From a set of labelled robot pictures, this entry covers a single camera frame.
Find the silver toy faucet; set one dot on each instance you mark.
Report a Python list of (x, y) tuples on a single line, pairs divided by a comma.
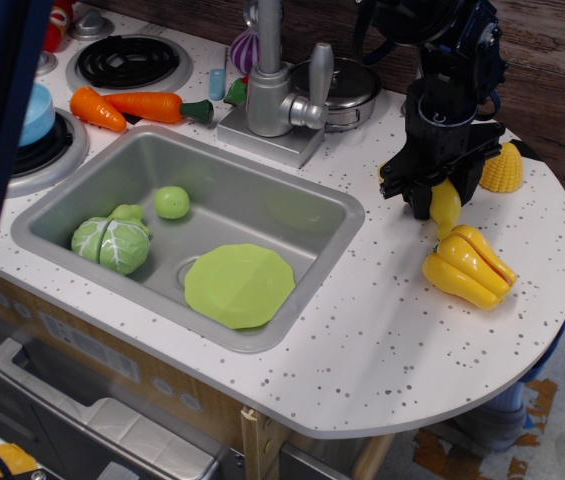
[(275, 122)]

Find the silver toy pot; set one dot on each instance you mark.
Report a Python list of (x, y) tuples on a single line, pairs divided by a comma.
[(352, 95)]

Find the orange toy carrot piece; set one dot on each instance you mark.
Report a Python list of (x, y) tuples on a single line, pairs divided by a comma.
[(91, 107)]

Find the green toy apple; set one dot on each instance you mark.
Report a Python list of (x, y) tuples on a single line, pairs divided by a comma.
[(171, 202)]

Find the light blue toy bowl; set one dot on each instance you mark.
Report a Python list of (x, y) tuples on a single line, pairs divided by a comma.
[(39, 116)]

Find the yellow toy corn piece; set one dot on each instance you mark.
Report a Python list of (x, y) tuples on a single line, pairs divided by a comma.
[(504, 172)]

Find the grey metal sink basin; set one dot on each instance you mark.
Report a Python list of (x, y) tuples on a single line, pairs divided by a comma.
[(233, 200)]

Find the green toy plate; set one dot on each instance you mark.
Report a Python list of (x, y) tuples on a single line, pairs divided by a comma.
[(240, 286)]

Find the yellow toy banana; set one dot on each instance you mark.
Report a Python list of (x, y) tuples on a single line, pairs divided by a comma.
[(445, 208)]

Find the red green toy pepper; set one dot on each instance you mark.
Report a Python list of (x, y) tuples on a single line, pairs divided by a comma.
[(237, 92)]

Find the blue toy utensil handle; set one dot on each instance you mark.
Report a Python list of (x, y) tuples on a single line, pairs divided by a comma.
[(217, 84)]

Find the purple striped toy onion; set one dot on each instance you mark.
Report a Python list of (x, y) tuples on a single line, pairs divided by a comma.
[(245, 51)]

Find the orange carrot with green top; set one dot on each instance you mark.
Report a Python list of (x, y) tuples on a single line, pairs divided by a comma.
[(164, 107)]

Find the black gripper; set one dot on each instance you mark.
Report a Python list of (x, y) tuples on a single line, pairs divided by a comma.
[(438, 148)]

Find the silver rear stove knob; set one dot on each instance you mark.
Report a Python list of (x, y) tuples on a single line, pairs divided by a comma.
[(91, 26)]

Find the yellow toy bell pepper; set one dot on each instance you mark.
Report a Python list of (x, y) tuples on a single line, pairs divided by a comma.
[(464, 264)]

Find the red toy ketchup bottle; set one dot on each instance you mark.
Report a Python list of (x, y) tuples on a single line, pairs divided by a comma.
[(60, 19)]

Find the silver stove knob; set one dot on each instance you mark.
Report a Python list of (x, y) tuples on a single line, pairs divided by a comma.
[(91, 26), (47, 62)]

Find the black front stove burner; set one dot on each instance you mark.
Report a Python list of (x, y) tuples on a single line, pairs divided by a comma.
[(51, 159)]

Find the yellow object at bottom left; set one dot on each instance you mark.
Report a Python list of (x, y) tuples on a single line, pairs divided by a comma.
[(16, 459)]

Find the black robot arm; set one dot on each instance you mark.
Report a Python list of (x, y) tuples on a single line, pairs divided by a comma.
[(460, 67)]

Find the green toy cabbage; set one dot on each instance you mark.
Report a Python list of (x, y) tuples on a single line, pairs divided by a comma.
[(119, 242)]

